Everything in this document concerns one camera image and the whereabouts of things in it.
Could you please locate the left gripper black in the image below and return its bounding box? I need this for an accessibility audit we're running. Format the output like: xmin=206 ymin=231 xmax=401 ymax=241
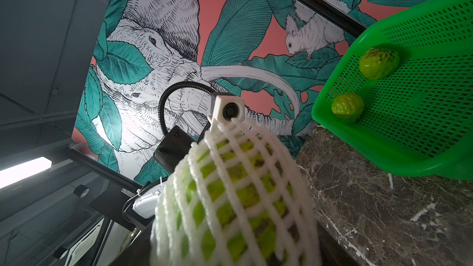
xmin=153 ymin=126 xmax=195 ymax=173

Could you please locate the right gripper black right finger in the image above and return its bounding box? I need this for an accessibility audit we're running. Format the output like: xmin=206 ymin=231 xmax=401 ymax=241
xmin=317 ymin=222 xmax=359 ymax=266

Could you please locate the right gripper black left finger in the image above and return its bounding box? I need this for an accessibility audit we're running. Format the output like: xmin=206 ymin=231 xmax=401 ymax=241
xmin=110 ymin=223 xmax=153 ymax=266

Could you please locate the white foam net sleeve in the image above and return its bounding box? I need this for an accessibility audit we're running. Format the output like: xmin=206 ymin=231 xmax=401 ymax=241
xmin=149 ymin=117 xmax=322 ymax=266

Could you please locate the green custard apple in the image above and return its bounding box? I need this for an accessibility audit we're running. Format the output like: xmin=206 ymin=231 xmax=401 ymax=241
xmin=173 ymin=136 xmax=300 ymax=266
xmin=359 ymin=46 xmax=400 ymax=80
xmin=331 ymin=92 xmax=365 ymax=123

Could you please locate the green custard apple front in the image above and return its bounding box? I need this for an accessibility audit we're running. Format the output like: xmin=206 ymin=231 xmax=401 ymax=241
xmin=331 ymin=92 xmax=365 ymax=123

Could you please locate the bright green plastic basket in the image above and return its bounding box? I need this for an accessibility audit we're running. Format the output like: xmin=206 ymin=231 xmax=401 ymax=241
xmin=312 ymin=0 xmax=473 ymax=181

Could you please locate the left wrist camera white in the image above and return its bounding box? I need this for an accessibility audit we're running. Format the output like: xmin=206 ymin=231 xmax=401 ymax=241
xmin=208 ymin=92 xmax=246 ymax=133

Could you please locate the black left frame post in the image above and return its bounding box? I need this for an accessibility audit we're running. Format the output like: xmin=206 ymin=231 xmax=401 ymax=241
xmin=296 ymin=0 xmax=367 ymax=38

